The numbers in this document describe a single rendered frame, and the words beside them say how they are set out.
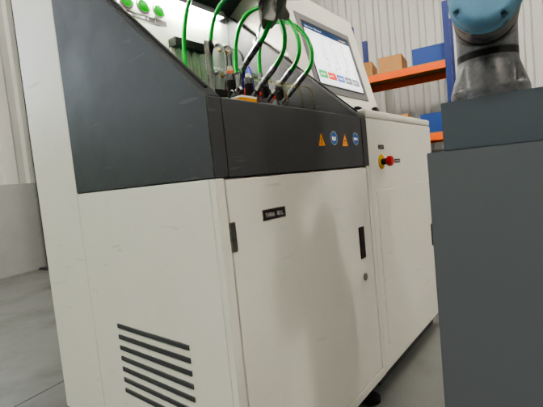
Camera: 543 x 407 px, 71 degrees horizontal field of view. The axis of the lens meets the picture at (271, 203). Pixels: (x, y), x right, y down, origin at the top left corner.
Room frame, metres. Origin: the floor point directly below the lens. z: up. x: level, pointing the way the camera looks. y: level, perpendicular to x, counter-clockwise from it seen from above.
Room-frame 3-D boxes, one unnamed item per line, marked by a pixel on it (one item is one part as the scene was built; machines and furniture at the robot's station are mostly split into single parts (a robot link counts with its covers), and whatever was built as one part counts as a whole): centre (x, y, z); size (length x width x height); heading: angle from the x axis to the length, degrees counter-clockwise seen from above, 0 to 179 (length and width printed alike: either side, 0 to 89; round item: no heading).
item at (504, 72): (0.84, -0.49, 0.95); 0.15 x 0.15 x 0.10
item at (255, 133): (1.02, -0.10, 0.87); 0.62 x 0.04 x 0.16; 141
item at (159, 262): (1.19, 0.11, 0.39); 0.70 x 0.58 x 0.79; 141
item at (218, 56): (1.53, 0.14, 1.20); 0.13 x 0.03 x 0.31; 141
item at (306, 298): (1.01, -0.11, 0.44); 0.65 x 0.02 x 0.68; 141
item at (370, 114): (1.62, -0.47, 0.96); 0.70 x 0.22 x 0.03; 141
